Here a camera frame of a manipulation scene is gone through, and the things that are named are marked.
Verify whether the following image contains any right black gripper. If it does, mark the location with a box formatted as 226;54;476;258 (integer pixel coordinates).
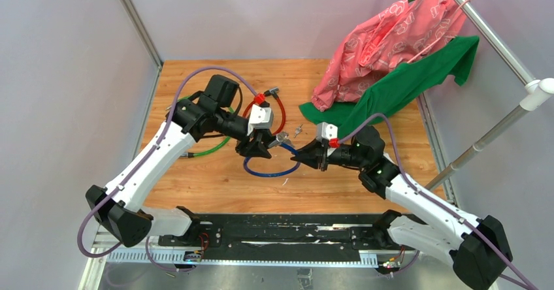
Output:
291;138;368;172

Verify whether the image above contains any blue cable lock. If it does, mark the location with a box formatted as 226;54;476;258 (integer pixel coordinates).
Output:
242;138;301;178

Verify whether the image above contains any silver key with ring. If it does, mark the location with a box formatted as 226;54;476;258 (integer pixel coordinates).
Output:
293;124;302;138

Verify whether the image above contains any red cable lock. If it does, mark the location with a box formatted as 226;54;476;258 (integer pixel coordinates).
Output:
242;87;287;137

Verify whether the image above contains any green cable lock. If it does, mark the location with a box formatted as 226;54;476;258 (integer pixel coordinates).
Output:
165;96;235;158

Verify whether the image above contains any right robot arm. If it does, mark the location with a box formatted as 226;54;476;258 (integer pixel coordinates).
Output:
292;123;513;289

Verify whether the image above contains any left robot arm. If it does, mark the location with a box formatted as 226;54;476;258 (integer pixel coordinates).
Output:
86;74;275;248

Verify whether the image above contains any green t-shirt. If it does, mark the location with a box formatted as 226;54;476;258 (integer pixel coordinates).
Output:
299;35;480;138

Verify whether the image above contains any pink patterned garment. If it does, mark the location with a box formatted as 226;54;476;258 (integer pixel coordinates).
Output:
311;0;466;111

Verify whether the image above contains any pink clothes hanger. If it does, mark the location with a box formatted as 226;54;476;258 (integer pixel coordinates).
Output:
407;0;471;63

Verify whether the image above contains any metal clothes rack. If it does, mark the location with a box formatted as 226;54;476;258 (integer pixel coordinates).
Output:
404;0;554;191

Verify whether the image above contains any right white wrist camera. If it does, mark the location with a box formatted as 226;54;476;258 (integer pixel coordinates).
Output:
316;122;340;149

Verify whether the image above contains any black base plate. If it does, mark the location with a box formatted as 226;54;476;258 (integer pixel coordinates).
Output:
152;214;401;264

